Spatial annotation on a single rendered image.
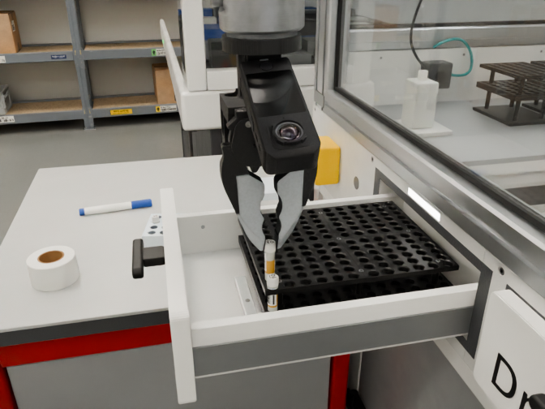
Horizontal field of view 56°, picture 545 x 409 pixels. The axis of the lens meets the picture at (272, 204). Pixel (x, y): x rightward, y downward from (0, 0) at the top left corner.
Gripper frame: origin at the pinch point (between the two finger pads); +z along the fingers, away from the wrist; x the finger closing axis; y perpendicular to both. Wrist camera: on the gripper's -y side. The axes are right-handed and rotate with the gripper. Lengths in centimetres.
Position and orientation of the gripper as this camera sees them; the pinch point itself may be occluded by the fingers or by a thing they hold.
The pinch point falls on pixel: (271, 241)
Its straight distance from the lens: 52.7
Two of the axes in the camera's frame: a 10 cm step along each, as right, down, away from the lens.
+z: 0.2, 9.0, 4.3
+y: -2.2, -4.2, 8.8
